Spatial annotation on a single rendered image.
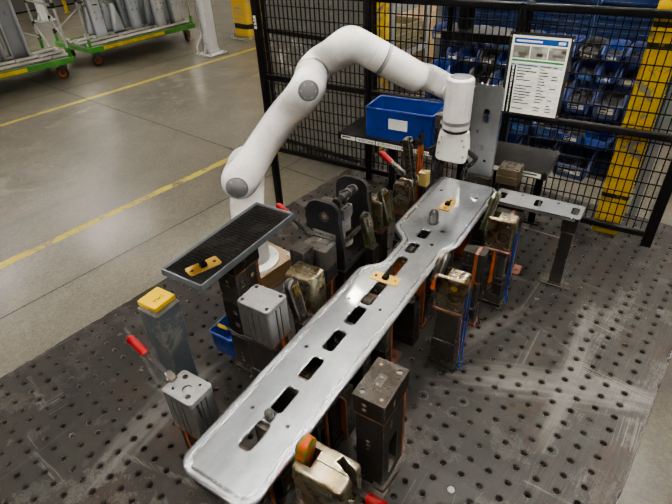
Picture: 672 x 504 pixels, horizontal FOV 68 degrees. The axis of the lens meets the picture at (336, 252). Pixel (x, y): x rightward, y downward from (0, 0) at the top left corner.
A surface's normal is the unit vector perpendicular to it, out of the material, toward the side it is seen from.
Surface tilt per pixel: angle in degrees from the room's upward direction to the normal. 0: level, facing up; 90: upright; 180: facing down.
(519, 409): 0
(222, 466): 0
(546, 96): 90
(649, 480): 0
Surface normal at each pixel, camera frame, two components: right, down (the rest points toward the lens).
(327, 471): -0.04, -0.81
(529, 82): -0.53, 0.51
